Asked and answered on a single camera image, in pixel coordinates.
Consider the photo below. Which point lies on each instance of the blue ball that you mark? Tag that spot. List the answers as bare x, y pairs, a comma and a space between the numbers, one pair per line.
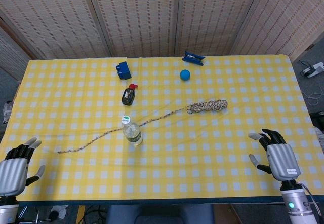
185, 75

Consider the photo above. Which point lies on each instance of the dark blue chair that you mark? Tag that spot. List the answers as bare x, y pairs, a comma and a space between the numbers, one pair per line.
157, 214

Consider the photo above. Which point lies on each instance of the grey shoe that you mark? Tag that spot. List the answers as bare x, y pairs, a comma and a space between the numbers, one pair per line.
7, 112

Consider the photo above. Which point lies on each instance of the clear plastic water bottle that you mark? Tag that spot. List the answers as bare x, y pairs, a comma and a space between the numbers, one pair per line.
132, 134

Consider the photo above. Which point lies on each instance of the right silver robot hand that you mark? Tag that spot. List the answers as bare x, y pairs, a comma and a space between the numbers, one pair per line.
282, 160

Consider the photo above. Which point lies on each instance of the crumpled white paper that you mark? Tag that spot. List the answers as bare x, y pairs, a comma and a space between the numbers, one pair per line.
59, 211

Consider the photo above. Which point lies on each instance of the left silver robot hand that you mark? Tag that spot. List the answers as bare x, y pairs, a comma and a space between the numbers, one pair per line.
12, 173

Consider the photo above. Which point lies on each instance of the black bottle with red cap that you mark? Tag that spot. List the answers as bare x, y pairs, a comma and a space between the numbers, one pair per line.
127, 96

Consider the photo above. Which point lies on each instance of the blue foil pouch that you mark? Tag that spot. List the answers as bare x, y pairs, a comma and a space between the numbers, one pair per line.
193, 58

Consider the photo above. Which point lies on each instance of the woven folding screen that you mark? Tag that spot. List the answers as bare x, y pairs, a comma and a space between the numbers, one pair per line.
141, 16

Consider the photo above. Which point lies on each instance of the power strip on floor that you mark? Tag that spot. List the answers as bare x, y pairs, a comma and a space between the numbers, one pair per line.
312, 70

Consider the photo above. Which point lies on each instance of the yellow checkered tablecloth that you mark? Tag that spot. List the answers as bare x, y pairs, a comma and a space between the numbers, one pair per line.
202, 158

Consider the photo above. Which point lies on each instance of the blue plastic block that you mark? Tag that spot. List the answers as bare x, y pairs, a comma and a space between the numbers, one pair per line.
124, 70

